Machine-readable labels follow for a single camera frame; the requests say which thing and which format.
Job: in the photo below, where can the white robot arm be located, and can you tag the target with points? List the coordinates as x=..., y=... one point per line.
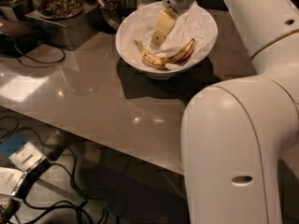
x=233, y=132

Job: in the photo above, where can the black wire mesh cup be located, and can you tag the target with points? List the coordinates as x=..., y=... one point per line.
x=127, y=7

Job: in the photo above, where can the blue white box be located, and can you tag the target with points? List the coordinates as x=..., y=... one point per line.
x=22, y=152

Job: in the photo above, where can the grey metal stand block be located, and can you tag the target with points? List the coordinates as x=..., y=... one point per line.
x=70, y=33

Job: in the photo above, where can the white paper napkin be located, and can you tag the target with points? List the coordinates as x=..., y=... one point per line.
x=184, y=47

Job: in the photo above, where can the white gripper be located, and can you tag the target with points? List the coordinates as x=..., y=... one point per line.
x=166, y=19

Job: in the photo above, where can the power strip on floor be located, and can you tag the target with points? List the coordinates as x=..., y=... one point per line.
x=8, y=207

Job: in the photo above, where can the white box on floor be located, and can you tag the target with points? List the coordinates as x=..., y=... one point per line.
x=10, y=181

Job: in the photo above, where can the white ceramic bowl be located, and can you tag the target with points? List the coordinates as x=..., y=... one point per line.
x=205, y=31

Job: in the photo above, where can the dark brown device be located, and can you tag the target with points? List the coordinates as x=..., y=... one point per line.
x=18, y=37

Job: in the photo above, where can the yellow spotted banana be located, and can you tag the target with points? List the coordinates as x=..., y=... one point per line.
x=158, y=62

